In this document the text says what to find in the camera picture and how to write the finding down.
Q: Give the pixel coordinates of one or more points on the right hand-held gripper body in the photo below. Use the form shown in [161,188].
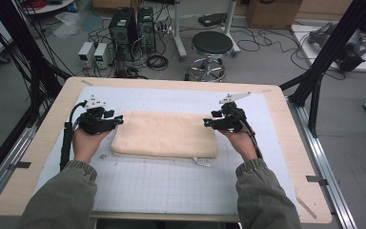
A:
[230,119]

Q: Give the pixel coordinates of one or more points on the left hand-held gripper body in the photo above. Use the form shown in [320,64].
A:
[93,122]

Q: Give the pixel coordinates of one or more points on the cream terry towel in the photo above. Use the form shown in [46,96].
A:
[165,133]

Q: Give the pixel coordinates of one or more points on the person's left hand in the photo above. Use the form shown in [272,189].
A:
[85,144]

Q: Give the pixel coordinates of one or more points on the person's right hand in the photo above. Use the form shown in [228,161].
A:
[243,144]

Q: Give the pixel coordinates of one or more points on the white power supply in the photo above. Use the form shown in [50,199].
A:
[101,55]
[85,54]

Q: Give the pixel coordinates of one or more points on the black round stool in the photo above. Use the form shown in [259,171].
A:
[212,42]

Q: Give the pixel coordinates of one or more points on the white grid mat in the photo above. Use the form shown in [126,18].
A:
[171,191]

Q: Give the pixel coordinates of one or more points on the large black computer tower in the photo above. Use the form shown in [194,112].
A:
[122,31]

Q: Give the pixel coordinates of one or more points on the slim black computer tower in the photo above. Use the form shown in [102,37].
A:
[146,28]

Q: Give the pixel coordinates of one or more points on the flat black device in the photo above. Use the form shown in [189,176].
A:
[213,19]

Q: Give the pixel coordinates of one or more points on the clear plastic sheet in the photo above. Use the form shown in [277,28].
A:
[73,24]

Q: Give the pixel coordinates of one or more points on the white floor board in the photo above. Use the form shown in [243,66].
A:
[308,47]

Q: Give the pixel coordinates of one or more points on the cardboard box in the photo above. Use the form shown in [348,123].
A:
[273,14]

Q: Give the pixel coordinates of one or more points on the white round table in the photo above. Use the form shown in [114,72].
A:
[50,7]

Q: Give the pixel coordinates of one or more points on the gray machine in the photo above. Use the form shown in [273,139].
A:
[355,41]

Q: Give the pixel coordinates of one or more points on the black table bracket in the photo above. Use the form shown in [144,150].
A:
[316,180]
[22,165]

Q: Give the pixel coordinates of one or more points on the white desk frame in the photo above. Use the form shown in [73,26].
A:
[179,38]

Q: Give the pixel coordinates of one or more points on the aluminium rail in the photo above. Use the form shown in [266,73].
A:
[324,171]
[6,165]

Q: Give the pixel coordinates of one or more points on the black metal frame stand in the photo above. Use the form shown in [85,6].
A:
[22,41]
[330,44]

